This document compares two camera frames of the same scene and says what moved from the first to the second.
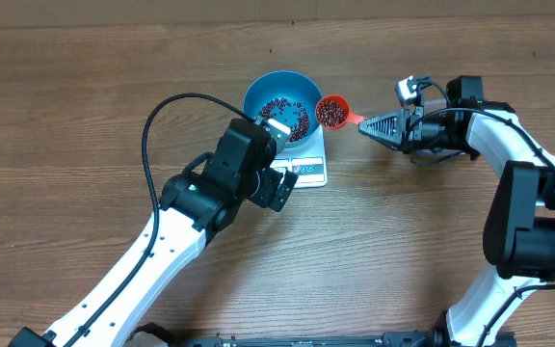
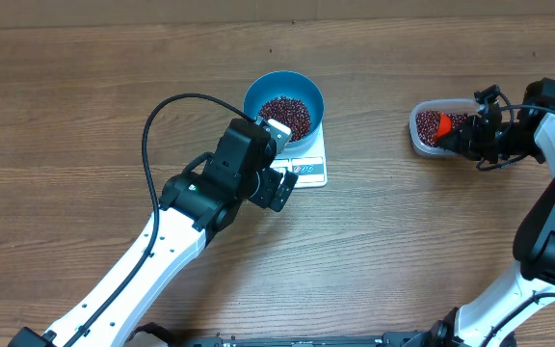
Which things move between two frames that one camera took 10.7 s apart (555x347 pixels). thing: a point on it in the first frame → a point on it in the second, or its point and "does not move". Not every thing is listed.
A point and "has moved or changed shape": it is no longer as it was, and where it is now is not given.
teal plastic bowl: [289, 98] does not move
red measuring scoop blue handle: [332, 112] has moved or changed shape
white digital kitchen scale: [307, 161] does not move
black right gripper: [401, 117] → [472, 145]
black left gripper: [266, 197] does not move
